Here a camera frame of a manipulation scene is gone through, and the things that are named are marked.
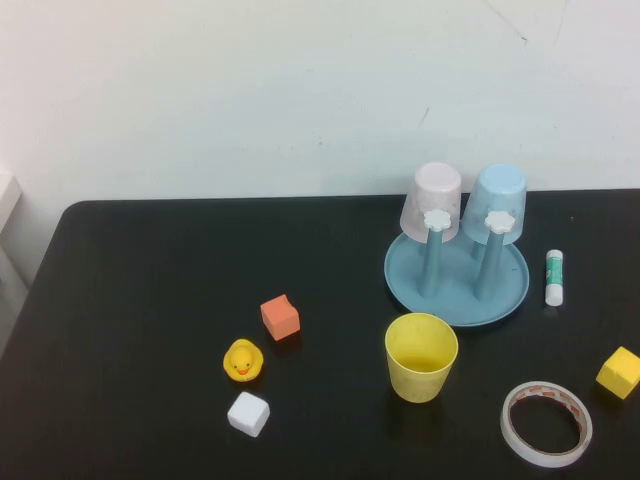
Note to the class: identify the blue translucent plastic cup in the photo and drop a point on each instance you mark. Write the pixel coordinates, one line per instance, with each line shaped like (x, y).
(500, 192)

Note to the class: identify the yellow plastic cup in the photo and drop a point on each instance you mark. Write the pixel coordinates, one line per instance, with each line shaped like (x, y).
(420, 385)

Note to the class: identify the orange foam cube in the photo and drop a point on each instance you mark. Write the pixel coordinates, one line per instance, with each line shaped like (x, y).
(280, 320)

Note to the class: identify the yellow foam cube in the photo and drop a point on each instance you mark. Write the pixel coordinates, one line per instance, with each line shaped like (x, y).
(617, 375)

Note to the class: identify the white double-sided tape roll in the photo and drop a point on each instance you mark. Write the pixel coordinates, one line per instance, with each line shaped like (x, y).
(545, 460)

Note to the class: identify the white green glue stick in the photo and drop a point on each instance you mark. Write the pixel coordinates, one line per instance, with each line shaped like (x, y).
(555, 280)

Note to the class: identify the yellow rubber duck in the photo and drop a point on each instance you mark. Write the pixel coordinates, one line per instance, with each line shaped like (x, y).
(242, 362)

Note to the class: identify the blue cup stand with pegs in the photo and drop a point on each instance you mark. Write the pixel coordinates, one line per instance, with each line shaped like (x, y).
(450, 305)

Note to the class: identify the pink translucent plastic cup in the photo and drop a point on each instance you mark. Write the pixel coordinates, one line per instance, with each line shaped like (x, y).
(432, 190)

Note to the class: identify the white foam cube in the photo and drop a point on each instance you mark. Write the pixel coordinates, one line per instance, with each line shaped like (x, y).
(247, 415)

